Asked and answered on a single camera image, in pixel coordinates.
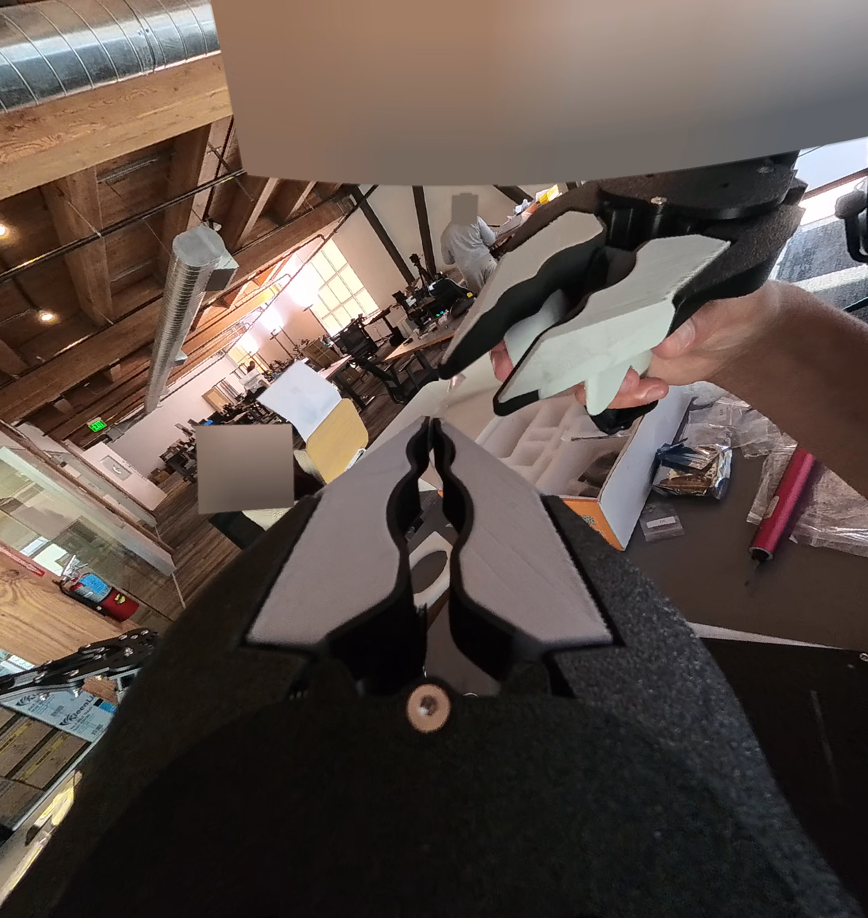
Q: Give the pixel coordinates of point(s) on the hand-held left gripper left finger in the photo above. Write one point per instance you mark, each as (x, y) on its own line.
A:
(319, 574)

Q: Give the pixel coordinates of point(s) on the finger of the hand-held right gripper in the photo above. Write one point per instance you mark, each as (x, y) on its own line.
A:
(534, 265)
(606, 337)

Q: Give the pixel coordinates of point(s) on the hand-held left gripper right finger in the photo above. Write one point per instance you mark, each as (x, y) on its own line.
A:
(534, 574)

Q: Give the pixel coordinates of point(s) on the person's right forearm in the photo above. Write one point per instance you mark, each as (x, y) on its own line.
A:
(835, 387)

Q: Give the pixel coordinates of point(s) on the person's right hand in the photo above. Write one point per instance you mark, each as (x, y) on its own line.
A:
(721, 337)

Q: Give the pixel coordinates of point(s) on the small clear parts bag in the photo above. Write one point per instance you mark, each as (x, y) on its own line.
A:
(662, 527)

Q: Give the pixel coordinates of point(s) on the orange cardboard box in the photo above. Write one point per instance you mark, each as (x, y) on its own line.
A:
(649, 466)

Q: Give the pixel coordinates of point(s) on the silver foil bag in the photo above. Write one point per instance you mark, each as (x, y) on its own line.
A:
(692, 473)

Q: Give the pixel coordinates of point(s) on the red fire extinguisher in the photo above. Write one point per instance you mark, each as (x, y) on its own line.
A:
(108, 601)

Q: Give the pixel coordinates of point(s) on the red metal cylinder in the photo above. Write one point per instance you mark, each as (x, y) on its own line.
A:
(785, 502)

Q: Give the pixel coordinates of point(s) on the clear plastic wrap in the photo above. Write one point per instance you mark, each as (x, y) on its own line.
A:
(857, 516)

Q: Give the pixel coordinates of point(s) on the stacked cardboard boxes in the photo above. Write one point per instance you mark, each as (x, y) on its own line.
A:
(47, 724)

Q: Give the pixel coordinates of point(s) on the slim silver air duct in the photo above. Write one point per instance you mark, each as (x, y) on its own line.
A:
(183, 287)

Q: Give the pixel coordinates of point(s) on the black metal base plate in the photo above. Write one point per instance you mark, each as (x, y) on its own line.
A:
(821, 753)

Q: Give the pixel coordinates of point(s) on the large silver air duct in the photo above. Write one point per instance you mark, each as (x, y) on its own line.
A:
(83, 57)

